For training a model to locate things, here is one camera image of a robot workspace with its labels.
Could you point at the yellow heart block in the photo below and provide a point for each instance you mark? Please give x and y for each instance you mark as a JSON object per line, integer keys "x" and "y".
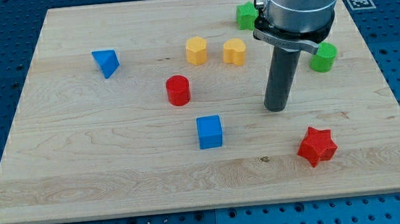
{"x": 234, "y": 52}

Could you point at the red star block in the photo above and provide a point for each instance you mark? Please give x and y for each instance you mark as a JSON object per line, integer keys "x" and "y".
{"x": 317, "y": 145}

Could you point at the blue cube block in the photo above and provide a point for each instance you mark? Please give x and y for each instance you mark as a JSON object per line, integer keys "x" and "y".
{"x": 209, "y": 132}

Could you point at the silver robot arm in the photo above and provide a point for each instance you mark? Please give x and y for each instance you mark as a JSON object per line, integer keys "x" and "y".
{"x": 294, "y": 25}

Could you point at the red cylinder block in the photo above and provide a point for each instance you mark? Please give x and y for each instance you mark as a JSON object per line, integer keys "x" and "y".
{"x": 178, "y": 90}

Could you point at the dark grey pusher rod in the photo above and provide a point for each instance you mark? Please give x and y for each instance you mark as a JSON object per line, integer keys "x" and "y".
{"x": 281, "y": 74}

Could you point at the blue triangular prism block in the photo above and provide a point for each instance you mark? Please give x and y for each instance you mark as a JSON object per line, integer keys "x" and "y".
{"x": 107, "y": 61}

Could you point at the wooden board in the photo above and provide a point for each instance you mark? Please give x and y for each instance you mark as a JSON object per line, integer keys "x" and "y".
{"x": 83, "y": 147}

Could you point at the yellow hexagon block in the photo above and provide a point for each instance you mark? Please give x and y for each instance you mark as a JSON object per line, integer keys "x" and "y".
{"x": 196, "y": 50}

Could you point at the green cylinder block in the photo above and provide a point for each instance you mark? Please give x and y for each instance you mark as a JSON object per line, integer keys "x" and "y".
{"x": 323, "y": 60}

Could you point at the white fiducial marker tag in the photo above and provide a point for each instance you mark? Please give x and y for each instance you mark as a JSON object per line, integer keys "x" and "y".
{"x": 361, "y": 4}

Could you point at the green star block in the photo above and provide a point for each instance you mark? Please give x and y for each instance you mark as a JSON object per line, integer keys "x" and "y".
{"x": 246, "y": 15}

